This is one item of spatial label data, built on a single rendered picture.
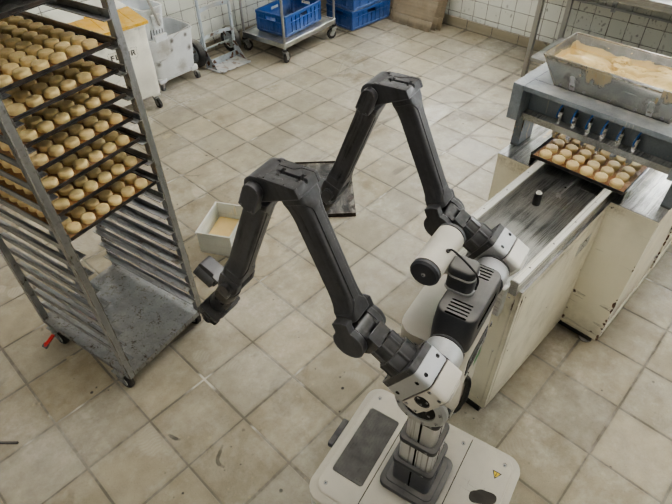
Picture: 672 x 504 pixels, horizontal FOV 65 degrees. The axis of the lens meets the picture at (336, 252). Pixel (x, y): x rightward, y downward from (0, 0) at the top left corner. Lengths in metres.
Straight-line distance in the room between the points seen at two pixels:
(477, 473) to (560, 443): 0.57
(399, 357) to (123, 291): 2.08
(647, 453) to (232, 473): 1.75
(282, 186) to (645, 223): 1.74
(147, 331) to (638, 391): 2.34
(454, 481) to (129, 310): 1.74
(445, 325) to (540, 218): 1.10
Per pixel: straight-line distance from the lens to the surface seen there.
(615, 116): 2.29
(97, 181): 2.17
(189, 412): 2.62
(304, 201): 0.99
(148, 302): 2.89
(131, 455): 2.60
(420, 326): 1.31
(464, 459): 2.18
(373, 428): 2.19
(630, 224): 2.46
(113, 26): 1.98
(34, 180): 1.93
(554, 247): 2.03
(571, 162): 2.45
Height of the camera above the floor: 2.19
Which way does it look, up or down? 43 degrees down
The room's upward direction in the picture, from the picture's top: 1 degrees counter-clockwise
